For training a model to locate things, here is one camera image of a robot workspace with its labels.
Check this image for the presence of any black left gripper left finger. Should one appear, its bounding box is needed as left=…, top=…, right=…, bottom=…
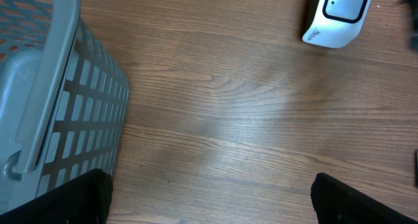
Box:
left=1, top=168, right=113, bottom=224

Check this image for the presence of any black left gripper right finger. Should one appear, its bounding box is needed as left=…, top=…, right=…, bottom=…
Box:
left=310, top=172, right=417, bottom=224

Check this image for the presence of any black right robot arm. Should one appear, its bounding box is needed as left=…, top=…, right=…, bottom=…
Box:
left=398, top=0, right=417, bottom=52

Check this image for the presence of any white barcode scanner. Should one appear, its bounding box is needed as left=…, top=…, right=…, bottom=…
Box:
left=302, top=0, right=371, bottom=49

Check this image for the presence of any grey plastic mesh basket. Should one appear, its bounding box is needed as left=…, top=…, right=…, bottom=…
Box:
left=1, top=0, right=130, bottom=213

